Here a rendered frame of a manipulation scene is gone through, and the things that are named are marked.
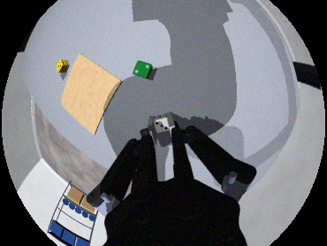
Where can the tan square mat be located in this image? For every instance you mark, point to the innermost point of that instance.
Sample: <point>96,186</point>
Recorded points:
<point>88,91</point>

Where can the green die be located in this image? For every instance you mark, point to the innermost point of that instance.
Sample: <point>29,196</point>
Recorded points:
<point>142,69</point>

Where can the white die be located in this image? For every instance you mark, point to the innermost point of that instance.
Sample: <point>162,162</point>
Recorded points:
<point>161,123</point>

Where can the yellow die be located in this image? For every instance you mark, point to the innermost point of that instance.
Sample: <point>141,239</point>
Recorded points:
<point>62,66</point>

